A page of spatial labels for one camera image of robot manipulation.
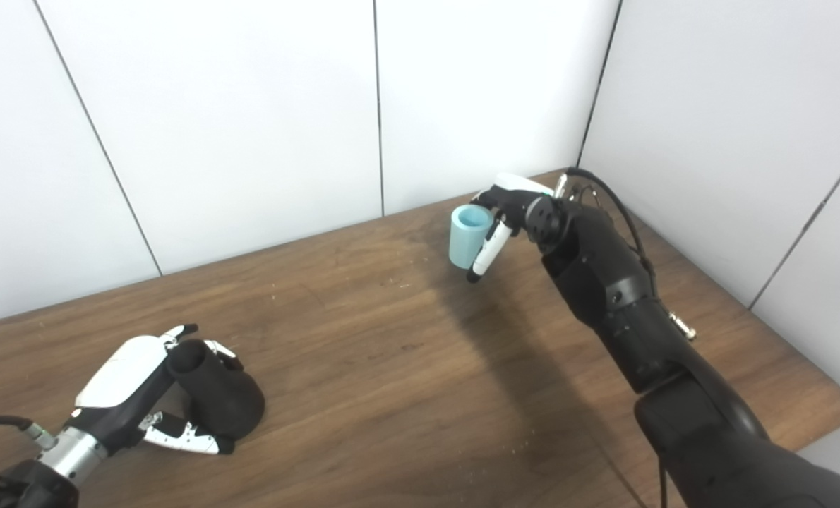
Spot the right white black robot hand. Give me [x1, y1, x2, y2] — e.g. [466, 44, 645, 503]
[466, 173, 555, 284]

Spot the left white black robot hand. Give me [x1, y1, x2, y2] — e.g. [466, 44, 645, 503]
[74, 323, 244, 456]

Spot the black funnel-shaped nozzle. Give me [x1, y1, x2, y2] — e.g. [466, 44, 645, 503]
[166, 339, 265, 442]

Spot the light blue cylinder cup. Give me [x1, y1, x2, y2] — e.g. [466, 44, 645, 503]
[449, 205, 496, 270]

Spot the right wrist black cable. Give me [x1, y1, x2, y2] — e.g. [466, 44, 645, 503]
[553, 167, 669, 508]

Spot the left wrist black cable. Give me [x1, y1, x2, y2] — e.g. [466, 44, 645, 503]
[0, 415, 57, 449]

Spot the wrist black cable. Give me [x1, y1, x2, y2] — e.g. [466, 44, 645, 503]
[553, 167, 669, 508]
[0, 415, 57, 449]

